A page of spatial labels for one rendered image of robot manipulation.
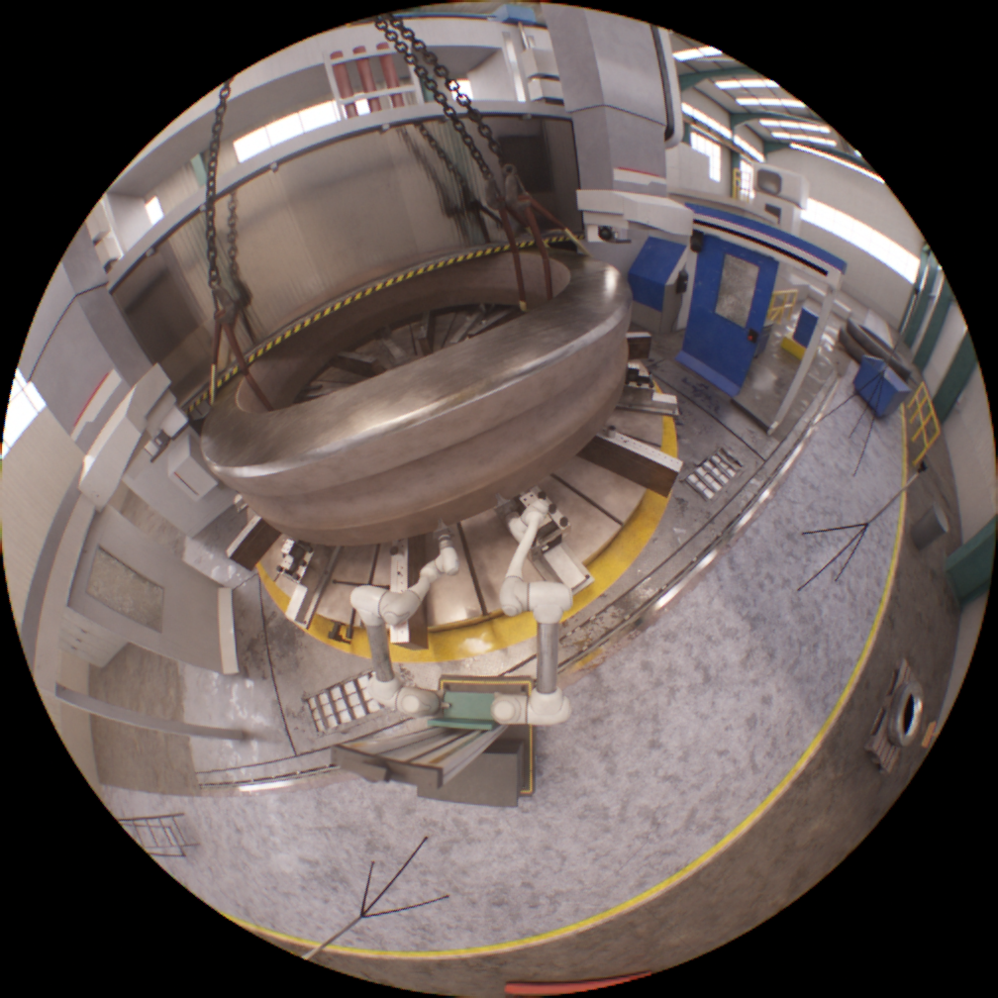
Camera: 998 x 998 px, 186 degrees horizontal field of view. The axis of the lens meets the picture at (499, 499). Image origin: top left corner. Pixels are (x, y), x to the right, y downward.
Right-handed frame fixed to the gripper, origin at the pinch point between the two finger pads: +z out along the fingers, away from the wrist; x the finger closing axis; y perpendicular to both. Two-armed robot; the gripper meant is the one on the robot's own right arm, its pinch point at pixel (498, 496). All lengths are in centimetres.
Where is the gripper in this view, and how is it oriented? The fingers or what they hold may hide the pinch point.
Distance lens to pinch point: 199.3
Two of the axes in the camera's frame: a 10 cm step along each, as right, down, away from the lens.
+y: 1.5, 5.6, 8.1
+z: -4.5, -6.9, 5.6
